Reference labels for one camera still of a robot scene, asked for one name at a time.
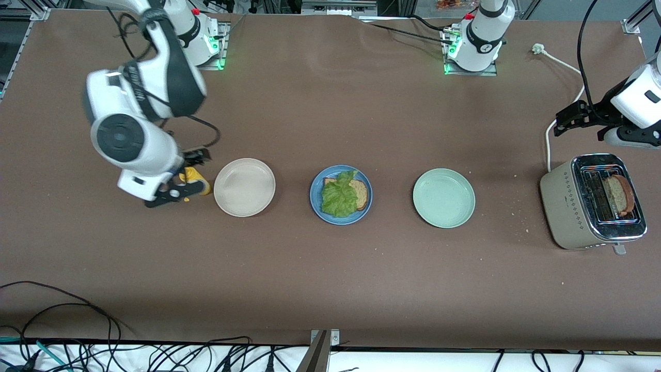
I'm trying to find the brown bread slice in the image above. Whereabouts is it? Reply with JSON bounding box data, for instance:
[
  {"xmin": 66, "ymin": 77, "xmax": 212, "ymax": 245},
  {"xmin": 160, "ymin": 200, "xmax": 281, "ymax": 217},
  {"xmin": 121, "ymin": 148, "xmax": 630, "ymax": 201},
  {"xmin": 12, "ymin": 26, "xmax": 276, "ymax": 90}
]
[
  {"xmin": 603, "ymin": 175, "xmax": 635, "ymax": 217},
  {"xmin": 324, "ymin": 177, "xmax": 369, "ymax": 211}
]

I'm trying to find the beige chrome two-slot toaster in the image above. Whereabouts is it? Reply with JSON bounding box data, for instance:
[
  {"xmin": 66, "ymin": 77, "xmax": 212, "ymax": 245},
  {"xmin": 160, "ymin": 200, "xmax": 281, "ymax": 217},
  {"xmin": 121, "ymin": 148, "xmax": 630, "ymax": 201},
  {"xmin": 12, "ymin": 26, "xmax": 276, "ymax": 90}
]
[{"xmin": 540, "ymin": 153, "xmax": 647, "ymax": 255}]

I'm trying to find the grey metal bracket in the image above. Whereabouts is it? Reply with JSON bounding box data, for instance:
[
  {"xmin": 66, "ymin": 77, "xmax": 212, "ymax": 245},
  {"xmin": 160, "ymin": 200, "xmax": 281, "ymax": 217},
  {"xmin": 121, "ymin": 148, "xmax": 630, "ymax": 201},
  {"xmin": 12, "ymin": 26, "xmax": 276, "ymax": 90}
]
[{"xmin": 297, "ymin": 329, "xmax": 340, "ymax": 372}]

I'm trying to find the teal cable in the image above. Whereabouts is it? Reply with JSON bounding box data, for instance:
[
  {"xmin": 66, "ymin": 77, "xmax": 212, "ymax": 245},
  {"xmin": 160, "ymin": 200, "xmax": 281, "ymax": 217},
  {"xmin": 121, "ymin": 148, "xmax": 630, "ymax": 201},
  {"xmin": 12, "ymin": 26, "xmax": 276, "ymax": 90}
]
[{"xmin": 0, "ymin": 336, "xmax": 70, "ymax": 372}]

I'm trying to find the aluminium frame rail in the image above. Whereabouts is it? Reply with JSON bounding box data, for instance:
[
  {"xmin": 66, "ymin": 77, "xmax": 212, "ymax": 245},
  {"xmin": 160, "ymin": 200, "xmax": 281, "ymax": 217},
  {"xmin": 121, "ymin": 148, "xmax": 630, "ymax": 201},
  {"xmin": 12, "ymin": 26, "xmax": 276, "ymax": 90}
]
[
  {"xmin": 0, "ymin": 0, "xmax": 52, "ymax": 101},
  {"xmin": 621, "ymin": 4, "xmax": 652, "ymax": 35},
  {"xmin": 301, "ymin": 0, "xmax": 379, "ymax": 16}
]

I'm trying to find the white toaster power cable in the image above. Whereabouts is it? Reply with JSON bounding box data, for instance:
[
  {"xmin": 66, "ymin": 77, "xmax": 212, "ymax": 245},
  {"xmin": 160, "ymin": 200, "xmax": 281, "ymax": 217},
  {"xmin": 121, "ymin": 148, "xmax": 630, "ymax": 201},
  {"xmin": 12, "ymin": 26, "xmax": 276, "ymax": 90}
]
[{"xmin": 532, "ymin": 43, "xmax": 588, "ymax": 173}]

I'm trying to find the black table cable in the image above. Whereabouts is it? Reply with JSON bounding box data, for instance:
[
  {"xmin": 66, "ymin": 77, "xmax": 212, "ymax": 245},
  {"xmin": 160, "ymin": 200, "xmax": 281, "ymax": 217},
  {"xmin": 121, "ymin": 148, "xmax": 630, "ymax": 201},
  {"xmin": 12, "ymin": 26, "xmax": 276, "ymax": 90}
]
[{"xmin": 356, "ymin": 14, "xmax": 458, "ymax": 46}]

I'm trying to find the beige round plate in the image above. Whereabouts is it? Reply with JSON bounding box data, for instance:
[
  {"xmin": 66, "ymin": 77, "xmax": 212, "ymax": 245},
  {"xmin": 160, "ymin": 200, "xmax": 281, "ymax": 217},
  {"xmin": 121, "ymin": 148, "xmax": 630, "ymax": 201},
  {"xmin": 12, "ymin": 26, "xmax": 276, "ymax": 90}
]
[{"xmin": 213, "ymin": 158, "xmax": 276, "ymax": 218}]

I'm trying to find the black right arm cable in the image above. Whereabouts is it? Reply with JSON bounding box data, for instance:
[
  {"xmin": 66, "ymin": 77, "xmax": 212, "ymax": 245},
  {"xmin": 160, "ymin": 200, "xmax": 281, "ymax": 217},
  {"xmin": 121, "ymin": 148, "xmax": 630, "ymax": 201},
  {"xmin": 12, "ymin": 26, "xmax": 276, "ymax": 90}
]
[
  {"xmin": 155, "ymin": 115, "xmax": 221, "ymax": 151},
  {"xmin": 106, "ymin": 8, "xmax": 155, "ymax": 60}
]

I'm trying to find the black looped floor cable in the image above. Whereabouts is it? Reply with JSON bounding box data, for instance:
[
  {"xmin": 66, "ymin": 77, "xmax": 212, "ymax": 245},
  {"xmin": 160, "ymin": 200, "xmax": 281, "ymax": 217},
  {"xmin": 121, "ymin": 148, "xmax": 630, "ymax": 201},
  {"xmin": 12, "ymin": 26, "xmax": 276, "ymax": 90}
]
[{"xmin": 0, "ymin": 281, "xmax": 122, "ymax": 362}]

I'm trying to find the blue round plate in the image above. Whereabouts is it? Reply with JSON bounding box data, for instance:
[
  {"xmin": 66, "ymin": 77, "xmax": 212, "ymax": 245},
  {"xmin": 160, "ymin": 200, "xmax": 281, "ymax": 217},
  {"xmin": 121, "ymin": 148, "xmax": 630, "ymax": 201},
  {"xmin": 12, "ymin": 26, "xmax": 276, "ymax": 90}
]
[{"xmin": 310, "ymin": 165, "xmax": 373, "ymax": 226}]

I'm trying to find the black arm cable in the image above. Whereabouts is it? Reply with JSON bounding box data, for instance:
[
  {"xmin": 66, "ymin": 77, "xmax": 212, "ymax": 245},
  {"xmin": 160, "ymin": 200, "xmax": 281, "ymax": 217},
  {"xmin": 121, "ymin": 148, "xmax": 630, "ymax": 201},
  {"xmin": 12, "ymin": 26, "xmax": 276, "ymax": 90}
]
[
  {"xmin": 106, "ymin": 8, "xmax": 155, "ymax": 60},
  {"xmin": 576, "ymin": 0, "xmax": 601, "ymax": 118},
  {"xmin": 155, "ymin": 115, "xmax": 221, "ymax": 151}
]

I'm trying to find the mint green round plate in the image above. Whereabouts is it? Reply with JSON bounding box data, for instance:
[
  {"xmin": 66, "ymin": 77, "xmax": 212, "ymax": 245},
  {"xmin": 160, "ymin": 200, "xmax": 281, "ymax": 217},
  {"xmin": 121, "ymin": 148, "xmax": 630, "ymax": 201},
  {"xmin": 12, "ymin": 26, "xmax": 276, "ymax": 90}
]
[{"xmin": 412, "ymin": 168, "xmax": 476, "ymax": 228}]

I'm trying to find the green lettuce leaf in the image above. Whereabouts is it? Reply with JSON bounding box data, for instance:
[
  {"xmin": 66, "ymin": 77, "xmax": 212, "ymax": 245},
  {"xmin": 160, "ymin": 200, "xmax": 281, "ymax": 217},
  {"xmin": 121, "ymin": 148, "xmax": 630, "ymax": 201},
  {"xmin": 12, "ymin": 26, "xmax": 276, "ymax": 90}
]
[{"xmin": 321, "ymin": 170, "xmax": 359, "ymax": 218}]

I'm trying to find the yellow mustard squeeze bottle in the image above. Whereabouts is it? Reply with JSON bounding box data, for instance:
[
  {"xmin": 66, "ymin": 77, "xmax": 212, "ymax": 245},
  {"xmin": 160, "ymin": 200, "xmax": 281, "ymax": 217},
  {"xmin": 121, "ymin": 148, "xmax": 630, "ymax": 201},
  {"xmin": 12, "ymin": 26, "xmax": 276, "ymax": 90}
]
[{"xmin": 178, "ymin": 166, "xmax": 211, "ymax": 202}]

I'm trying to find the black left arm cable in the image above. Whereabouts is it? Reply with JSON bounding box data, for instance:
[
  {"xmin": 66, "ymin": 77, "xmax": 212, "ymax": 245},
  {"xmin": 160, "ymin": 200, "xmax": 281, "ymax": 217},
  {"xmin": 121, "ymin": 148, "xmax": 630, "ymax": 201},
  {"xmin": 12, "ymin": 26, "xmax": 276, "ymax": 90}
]
[{"xmin": 576, "ymin": 0, "xmax": 601, "ymax": 118}]

